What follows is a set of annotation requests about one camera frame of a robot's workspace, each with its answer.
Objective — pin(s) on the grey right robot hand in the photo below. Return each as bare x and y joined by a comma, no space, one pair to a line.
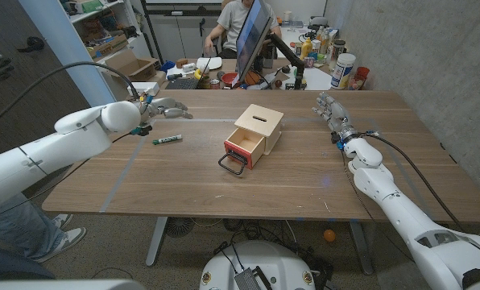
336,117

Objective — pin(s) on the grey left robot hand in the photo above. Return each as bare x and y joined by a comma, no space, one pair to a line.
159,106

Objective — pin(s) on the green capped white marker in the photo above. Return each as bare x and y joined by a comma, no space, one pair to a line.
167,139

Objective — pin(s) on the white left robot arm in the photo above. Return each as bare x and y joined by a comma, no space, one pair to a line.
63,141

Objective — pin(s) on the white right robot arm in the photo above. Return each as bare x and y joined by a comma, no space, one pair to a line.
385,189

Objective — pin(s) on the open cardboard box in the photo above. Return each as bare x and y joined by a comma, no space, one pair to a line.
131,66

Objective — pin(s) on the red fronted wooden drawer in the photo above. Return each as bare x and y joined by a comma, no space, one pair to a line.
240,150

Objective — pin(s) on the white rectangular power box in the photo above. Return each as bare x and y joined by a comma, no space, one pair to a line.
143,88

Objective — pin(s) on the black keyboard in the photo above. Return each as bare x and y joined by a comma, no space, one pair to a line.
182,83

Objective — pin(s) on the white canister with blue label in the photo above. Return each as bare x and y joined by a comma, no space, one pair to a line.
342,72

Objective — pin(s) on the yellow banana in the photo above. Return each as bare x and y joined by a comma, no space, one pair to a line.
198,74

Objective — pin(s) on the white plate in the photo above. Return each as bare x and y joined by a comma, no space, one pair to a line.
209,63

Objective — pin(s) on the yellow mustard bottle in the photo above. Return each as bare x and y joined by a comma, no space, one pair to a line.
306,50

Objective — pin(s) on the red bowl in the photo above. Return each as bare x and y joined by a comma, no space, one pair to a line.
228,78

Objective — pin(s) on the wooden box with slot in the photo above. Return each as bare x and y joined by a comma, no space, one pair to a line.
250,117

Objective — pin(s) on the orange basketball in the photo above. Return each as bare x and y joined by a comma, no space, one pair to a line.
253,78

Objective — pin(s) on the white storage shelf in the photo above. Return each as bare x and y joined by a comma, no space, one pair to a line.
103,16

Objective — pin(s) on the black computer monitor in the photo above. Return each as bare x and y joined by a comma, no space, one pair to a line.
250,40

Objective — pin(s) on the seated person in light shirt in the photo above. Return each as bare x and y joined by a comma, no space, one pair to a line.
232,20

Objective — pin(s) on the small orange ball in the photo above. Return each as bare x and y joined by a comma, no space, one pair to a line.
329,235

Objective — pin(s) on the grey table leg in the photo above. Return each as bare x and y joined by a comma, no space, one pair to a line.
361,249
156,241

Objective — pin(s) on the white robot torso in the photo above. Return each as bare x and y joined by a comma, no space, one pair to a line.
272,262

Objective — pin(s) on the standing person in jeans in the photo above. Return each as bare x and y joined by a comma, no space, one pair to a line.
18,229

